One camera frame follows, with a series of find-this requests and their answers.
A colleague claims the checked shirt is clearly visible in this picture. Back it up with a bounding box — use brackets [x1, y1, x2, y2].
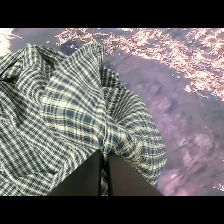
[0, 41, 168, 197]

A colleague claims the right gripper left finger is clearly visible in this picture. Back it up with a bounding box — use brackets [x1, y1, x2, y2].
[47, 148, 103, 197]

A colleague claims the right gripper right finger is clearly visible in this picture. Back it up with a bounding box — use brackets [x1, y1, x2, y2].
[106, 151, 164, 197]

